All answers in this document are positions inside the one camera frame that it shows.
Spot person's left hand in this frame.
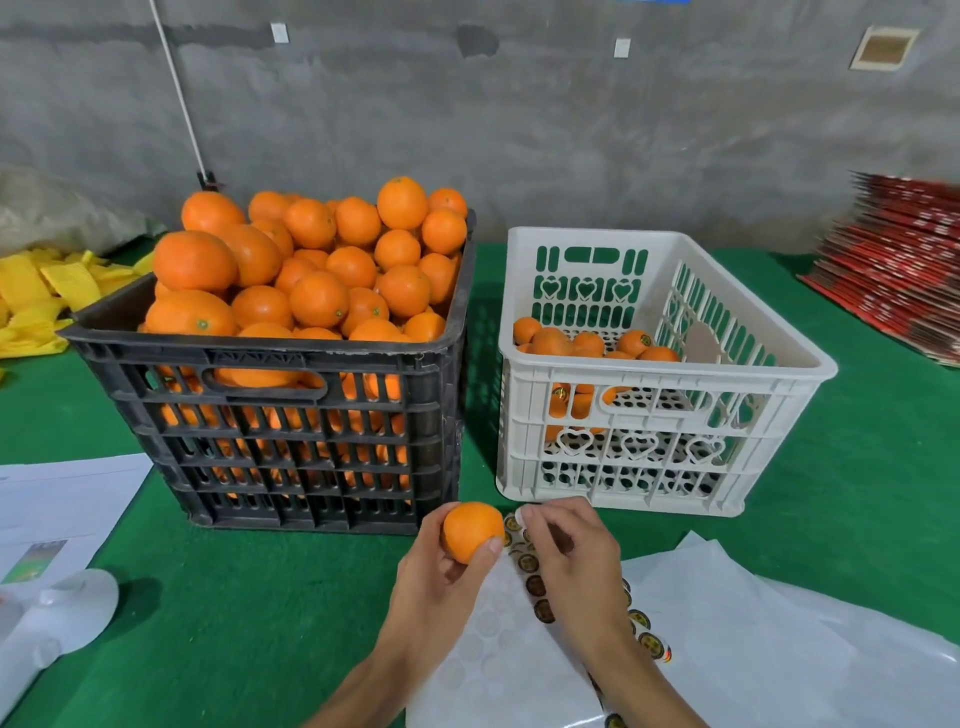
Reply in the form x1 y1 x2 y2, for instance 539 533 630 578
375 502 504 677

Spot person's right hand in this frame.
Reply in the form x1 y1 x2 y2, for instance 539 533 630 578
514 498 632 662

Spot single orange fruit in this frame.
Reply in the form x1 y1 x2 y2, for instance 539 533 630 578
441 501 509 566

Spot heap of labelled oranges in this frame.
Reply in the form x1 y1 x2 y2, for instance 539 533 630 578
511 315 681 444

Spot black plastic crate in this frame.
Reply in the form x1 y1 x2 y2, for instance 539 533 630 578
63 225 479 536

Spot pile of oranges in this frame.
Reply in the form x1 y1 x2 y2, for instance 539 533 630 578
142 175 470 489

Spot white plastic crate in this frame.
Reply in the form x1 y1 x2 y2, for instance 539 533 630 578
496 226 840 518

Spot person's right forearm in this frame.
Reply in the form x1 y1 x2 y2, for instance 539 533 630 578
585 630 707 728

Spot green felt table cover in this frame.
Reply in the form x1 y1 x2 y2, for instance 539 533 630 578
0 240 960 728

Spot white handheld controller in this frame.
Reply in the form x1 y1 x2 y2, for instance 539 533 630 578
0 567 122 722

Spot white printed paper sheet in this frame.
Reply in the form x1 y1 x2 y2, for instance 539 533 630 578
0 453 155 587

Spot stack of red cardboard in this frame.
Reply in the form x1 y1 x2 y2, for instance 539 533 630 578
799 172 960 369

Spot pile of yellow bags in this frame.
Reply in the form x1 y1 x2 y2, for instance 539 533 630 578
0 247 156 362

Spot beige woven sack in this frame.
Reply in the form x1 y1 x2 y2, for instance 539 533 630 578
0 162 159 257

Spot white pole with black base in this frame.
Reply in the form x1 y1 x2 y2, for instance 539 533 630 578
147 0 219 194

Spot beige wall plate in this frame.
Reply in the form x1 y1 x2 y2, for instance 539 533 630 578
850 25 921 72

